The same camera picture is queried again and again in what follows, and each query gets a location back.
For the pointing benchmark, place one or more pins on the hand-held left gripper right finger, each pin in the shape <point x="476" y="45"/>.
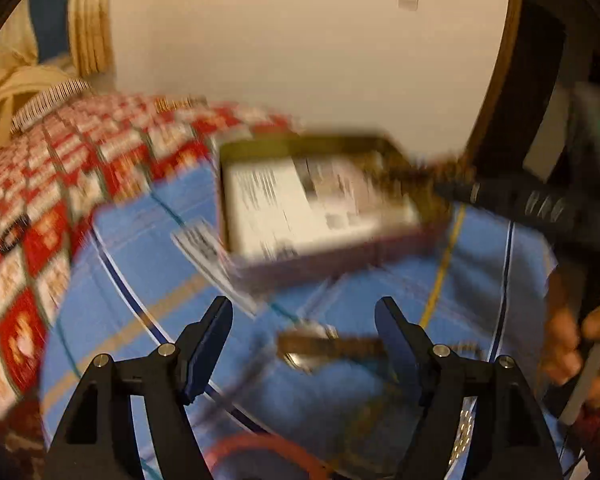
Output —
<point x="395" y="345"/>

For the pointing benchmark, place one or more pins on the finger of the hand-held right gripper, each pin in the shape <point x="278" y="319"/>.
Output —
<point x="530" y="205"/>

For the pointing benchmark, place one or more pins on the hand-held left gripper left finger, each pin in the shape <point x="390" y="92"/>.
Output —
<point x="205" y="355"/>

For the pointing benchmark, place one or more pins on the pink tin jewelry box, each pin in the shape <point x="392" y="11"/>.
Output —
<point x="280" y="200"/>

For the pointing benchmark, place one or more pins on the person's right hand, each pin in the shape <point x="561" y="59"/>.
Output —
<point x="562" y="340"/>

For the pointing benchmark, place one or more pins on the red bangle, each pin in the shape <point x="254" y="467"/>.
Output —
<point x="260" y="442"/>

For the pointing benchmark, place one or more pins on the white printed label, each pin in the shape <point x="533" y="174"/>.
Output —
<point x="205" y="250"/>

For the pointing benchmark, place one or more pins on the blue checked bed sheet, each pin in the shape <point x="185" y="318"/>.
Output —
<point x="130" y="260"/>

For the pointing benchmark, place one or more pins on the red patterned blanket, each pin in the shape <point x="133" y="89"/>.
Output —
<point x="55" y="185"/>

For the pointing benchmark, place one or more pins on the striped pillow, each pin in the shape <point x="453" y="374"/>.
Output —
<point x="50" y="102"/>

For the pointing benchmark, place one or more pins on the cream arched headboard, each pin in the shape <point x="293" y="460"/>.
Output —
<point x="25" y="90"/>

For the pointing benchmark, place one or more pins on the golden patterned curtain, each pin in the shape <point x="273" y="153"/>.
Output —
<point x="92" y="15"/>

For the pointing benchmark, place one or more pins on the cream curtain with valance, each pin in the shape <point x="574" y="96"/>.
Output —
<point x="10" y="40"/>

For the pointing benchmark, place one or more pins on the window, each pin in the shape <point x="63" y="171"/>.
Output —
<point x="50" y="15"/>

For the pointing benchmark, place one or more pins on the brown wooden door frame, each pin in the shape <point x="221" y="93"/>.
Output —
<point x="505" y="60"/>

